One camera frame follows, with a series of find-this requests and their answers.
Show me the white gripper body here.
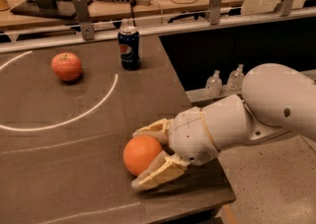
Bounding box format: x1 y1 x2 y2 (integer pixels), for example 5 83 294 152
168 107 219 166

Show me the blue Pepsi can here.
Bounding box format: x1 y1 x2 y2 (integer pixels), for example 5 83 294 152
118 26 141 70

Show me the orange fruit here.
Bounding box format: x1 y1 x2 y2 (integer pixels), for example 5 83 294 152
123 135 162 176

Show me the metal bracket left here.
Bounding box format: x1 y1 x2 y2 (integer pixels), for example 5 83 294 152
72 0 95 40

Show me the metal bracket middle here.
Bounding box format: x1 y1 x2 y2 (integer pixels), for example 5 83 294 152
208 0 222 25

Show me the clear sanitizer bottle right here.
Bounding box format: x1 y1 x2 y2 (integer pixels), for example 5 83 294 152
227 64 244 91

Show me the red apple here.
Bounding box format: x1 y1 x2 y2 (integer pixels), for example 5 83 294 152
51 52 82 82

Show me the clear sanitizer bottle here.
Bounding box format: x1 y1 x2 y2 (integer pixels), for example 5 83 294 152
227 64 244 91
205 70 222 98

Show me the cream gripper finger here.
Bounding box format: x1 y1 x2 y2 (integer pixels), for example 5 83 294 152
131 151 189 190
132 118 172 145

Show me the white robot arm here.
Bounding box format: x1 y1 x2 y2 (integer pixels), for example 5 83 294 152
131 63 316 190

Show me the clear sanitizer bottle left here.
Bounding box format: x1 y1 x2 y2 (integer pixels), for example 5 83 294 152
205 70 222 98

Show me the metal rail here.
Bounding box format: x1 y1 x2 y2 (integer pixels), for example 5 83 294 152
0 6 316 54

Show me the black monitor stand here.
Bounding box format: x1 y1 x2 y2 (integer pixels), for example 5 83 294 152
10 0 76 20

